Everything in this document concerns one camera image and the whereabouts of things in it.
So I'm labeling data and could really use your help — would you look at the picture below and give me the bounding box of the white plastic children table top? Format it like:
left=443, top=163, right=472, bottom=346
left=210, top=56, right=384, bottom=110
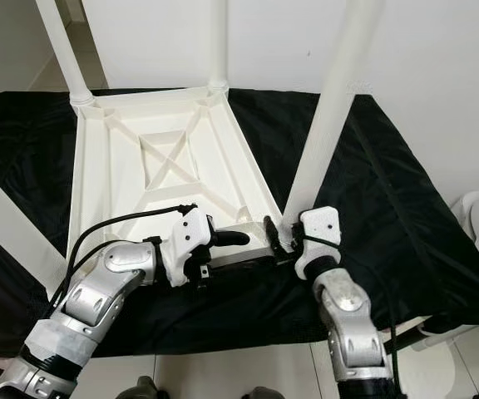
left=65, top=85, right=286, bottom=275

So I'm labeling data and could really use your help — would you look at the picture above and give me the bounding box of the black cloth table cover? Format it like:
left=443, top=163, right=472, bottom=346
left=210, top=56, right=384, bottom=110
left=0, top=89, right=479, bottom=357

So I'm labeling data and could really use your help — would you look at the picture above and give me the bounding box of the grey robot left leg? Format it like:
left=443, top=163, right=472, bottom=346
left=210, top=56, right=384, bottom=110
left=119, top=376, right=157, bottom=399

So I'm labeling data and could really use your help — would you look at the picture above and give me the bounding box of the grey robot leg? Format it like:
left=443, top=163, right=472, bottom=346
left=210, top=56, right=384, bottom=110
left=239, top=388, right=282, bottom=399
left=119, top=376, right=157, bottom=399

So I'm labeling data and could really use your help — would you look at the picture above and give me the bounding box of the grey robot right leg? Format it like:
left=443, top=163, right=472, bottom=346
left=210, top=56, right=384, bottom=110
left=239, top=388, right=282, bottom=399

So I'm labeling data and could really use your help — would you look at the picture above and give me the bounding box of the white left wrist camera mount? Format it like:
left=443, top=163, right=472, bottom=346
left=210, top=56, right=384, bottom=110
left=158, top=206, right=215, bottom=288

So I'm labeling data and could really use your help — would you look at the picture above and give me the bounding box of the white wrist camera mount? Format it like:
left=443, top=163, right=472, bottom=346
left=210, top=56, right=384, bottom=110
left=294, top=206, right=342, bottom=279
left=158, top=206, right=215, bottom=288

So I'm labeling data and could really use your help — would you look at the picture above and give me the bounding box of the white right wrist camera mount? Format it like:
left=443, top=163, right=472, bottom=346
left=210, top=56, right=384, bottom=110
left=294, top=206, right=342, bottom=279

